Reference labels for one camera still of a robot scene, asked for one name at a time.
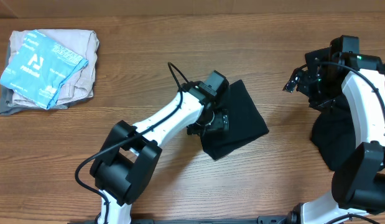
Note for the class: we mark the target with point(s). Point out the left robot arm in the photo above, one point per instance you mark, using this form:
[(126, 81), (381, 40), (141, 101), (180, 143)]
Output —
[(130, 153)]

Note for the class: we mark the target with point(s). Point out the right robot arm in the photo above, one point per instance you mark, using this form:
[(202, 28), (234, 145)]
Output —
[(358, 186)]

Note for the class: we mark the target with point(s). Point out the folded light blue printed shirt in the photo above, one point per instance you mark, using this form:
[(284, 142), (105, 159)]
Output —
[(39, 71)]

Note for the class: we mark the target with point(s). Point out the black t-shirt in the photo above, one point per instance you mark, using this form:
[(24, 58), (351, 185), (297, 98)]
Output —
[(245, 124)]

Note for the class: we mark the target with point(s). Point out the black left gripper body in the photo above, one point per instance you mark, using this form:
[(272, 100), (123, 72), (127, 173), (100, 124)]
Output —
[(218, 119)]

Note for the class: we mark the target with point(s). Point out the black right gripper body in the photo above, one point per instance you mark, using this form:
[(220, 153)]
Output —
[(320, 89)]

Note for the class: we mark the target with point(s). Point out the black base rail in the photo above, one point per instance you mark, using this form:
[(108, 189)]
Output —
[(198, 221)]

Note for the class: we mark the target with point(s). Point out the folded beige shirt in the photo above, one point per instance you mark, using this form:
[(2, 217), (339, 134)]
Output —
[(81, 62)]

